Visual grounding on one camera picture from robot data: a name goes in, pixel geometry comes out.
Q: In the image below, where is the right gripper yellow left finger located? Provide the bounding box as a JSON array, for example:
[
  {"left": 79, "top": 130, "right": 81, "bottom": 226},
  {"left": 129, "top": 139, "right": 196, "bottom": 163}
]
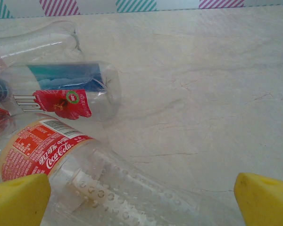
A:
[{"left": 0, "top": 173, "right": 52, "bottom": 226}]

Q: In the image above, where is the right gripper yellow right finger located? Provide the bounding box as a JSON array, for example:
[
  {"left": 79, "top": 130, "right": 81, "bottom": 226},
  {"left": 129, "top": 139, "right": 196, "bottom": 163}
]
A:
[{"left": 233, "top": 172, "right": 283, "bottom": 226}]

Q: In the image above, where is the clear plastic bottle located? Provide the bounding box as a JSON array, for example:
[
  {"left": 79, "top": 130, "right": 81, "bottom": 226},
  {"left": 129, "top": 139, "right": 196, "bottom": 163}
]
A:
[{"left": 0, "top": 20, "right": 84, "bottom": 78}]

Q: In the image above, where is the clear bottle hibiscus blue label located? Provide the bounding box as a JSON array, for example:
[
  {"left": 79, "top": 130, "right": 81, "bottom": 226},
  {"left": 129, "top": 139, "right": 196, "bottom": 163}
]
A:
[{"left": 0, "top": 60, "right": 122, "bottom": 122}]

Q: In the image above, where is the clear Coca-Cola bottle red label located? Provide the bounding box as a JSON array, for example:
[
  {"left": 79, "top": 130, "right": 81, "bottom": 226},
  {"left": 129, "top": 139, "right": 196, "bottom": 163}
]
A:
[{"left": 0, "top": 105, "right": 241, "bottom": 226}]

